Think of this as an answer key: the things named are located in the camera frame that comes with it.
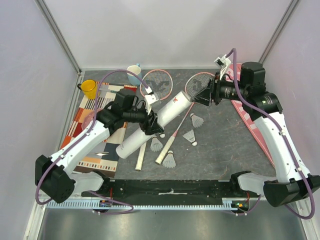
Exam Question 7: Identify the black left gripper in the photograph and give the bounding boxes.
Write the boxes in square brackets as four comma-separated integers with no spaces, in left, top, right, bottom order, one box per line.
[123,104,164,136]

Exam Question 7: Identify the white shuttlecock tube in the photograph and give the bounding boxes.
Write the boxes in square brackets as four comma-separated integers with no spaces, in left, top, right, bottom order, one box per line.
[115,90,192,159]

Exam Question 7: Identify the white shuttlecock black band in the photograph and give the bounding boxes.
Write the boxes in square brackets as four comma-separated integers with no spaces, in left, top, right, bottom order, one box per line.
[150,136,163,152]

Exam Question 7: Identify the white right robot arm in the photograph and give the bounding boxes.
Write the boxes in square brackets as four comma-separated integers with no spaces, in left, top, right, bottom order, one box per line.
[191,59,320,211]

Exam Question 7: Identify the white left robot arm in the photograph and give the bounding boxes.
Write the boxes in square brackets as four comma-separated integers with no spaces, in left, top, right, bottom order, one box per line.
[35,88,164,205]

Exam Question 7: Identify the pink badminton racket right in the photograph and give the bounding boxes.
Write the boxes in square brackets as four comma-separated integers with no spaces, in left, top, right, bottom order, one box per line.
[154,71,218,165]

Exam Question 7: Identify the pink badminton racket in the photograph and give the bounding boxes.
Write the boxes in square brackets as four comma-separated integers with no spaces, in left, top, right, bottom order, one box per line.
[154,71,218,165]
[135,69,173,172]

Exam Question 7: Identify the pink badminton racket left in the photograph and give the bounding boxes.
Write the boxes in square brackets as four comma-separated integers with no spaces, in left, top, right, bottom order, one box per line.
[135,69,173,172]

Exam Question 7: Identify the white shuttlecock bottom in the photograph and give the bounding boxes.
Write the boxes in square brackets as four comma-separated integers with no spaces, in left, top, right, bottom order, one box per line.
[162,150,176,169]

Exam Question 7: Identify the pink sport racket bag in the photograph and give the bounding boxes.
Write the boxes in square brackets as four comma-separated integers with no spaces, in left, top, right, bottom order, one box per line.
[226,63,278,163]

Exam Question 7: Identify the light blue mug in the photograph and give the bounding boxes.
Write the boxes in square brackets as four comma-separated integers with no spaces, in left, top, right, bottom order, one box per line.
[126,63,142,86]

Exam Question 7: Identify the colourful patchwork placemat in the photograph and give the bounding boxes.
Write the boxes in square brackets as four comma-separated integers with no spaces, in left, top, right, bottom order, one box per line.
[60,81,138,172]

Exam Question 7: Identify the metal spoon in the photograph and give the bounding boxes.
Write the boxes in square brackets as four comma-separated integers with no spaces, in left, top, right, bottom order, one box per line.
[87,151,109,157]

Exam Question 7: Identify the pink dotted plate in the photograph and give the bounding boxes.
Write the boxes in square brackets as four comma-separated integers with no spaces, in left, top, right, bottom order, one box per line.
[81,110,96,132]

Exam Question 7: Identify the yellow enamel mug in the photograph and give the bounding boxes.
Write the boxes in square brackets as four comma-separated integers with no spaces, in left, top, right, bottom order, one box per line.
[77,79,100,100]

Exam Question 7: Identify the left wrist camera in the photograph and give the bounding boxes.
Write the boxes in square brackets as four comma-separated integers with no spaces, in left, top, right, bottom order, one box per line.
[144,86,161,114]

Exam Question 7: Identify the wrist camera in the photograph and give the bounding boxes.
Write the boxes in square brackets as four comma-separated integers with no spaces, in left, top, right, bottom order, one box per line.
[214,55,232,75]
[144,86,161,114]

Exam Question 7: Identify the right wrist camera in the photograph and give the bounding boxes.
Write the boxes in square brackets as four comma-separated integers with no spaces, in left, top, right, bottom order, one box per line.
[214,55,232,75]

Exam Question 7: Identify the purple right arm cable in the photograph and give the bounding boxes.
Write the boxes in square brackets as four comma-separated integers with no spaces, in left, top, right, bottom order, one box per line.
[224,47,316,220]

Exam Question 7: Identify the white slotted cable duct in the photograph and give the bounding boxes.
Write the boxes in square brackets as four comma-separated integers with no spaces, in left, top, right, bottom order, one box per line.
[46,198,241,211]

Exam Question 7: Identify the aluminium frame post right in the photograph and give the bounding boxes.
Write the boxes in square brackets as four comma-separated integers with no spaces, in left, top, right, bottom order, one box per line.
[258,0,301,64]

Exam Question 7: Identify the aluminium frame post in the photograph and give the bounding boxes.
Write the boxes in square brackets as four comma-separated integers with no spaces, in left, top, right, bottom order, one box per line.
[35,0,82,75]
[258,0,301,64]

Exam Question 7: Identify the aluminium frame post left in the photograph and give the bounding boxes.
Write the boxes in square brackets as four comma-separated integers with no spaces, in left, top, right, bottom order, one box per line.
[35,0,82,75]

